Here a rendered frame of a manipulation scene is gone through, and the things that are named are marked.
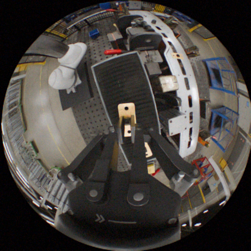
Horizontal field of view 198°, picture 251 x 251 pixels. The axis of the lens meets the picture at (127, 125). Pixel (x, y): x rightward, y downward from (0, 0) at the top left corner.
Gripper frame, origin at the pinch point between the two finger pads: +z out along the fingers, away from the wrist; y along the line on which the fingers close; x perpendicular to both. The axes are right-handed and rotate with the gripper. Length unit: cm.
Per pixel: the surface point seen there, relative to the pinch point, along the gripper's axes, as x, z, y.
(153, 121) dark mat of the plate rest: -2.1, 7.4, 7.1
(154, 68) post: 15.5, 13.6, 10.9
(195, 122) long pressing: -11.2, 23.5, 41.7
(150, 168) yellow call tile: -23.5, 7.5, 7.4
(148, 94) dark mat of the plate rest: 5.7, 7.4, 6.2
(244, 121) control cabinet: -56, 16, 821
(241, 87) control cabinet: 180, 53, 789
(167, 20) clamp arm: 71, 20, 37
